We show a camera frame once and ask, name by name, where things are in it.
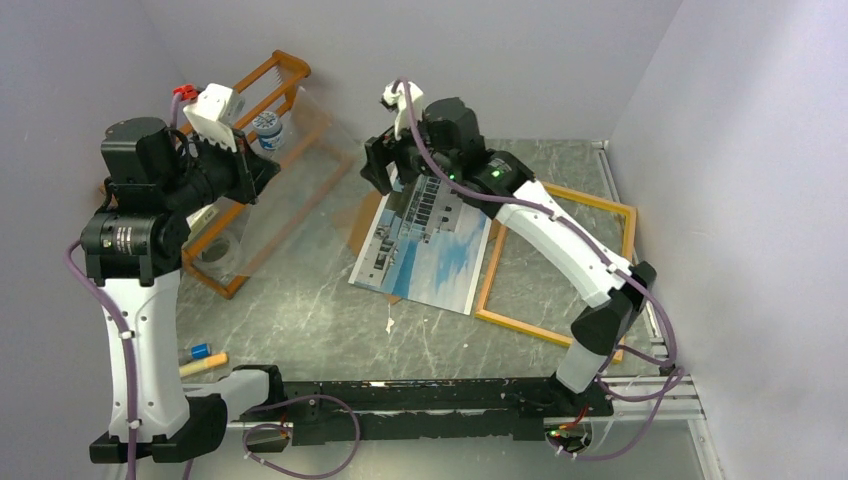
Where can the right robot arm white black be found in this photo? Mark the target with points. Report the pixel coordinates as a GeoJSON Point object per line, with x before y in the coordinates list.
{"type": "Point", "coordinates": [489, 180]}

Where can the blue capped small tube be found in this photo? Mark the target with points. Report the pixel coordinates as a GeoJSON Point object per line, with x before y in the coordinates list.
{"type": "Point", "coordinates": [193, 353]}

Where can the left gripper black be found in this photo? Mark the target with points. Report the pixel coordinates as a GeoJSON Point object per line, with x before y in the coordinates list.
{"type": "Point", "coordinates": [251, 172]}

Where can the white red cardboard box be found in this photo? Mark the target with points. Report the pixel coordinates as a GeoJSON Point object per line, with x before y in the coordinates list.
{"type": "Point", "coordinates": [198, 220]}

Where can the clear acrylic sheet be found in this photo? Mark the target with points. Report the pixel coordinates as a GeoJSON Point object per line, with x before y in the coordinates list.
{"type": "Point", "coordinates": [291, 220]}

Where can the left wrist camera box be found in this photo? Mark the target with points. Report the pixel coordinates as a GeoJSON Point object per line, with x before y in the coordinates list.
{"type": "Point", "coordinates": [213, 113]}

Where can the white blue lidded jar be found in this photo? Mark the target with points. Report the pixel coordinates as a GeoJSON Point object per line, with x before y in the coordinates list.
{"type": "Point", "coordinates": [268, 126]}

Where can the yellow glue stick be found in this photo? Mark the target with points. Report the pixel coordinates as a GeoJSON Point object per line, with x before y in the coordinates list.
{"type": "Point", "coordinates": [202, 365]}

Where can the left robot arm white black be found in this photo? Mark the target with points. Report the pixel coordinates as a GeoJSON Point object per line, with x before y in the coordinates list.
{"type": "Point", "coordinates": [146, 298]}

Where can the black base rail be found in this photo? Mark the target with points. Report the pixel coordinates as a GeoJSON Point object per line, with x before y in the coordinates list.
{"type": "Point", "coordinates": [521, 408]}

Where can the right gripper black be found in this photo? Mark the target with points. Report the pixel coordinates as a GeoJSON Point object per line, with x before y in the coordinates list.
{"type": "Point", "coordinates": [379, 153]}

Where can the brown cardboard backing board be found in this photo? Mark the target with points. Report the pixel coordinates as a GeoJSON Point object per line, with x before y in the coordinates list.
{"type": "Point", "coordinates": [353, 223]}

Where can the orange wooden shelf rack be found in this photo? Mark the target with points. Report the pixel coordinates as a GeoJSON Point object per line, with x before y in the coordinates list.
{"type": "Point", "coordinates": [271, 86]}

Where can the yellow wooden picture frame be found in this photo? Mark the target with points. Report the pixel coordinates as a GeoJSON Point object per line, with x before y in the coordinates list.
{"type": "Point", "coordinates": [610, 225]}

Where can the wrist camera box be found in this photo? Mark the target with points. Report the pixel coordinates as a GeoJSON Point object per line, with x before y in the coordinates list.
{"type": "Point", "coordinates": [213, 113]}
{"type": "Point", "coordinates": [405, 99]}

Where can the building and sky photo print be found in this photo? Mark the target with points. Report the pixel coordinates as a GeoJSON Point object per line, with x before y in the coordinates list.
{"type": "Point", "coordinates": [423, 244]}

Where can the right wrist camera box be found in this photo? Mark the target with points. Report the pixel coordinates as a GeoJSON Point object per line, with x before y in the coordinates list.
{"type": "Point", "coordinates": [405, 99]}

